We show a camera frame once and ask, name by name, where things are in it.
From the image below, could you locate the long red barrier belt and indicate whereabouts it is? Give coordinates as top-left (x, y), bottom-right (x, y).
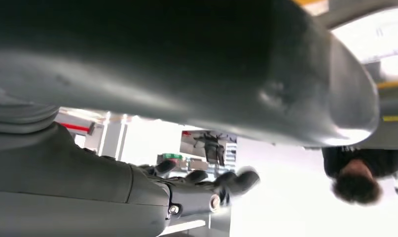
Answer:
top-left (59, 122), bottom-right (96, 134)

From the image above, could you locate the person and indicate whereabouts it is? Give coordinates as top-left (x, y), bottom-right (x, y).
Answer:
top-left (322, 146), bottom-right (398, 206)

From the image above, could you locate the wall screen showing robot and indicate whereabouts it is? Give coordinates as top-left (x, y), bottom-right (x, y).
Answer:
top-left (180, 130), bottom-right (238, 166)

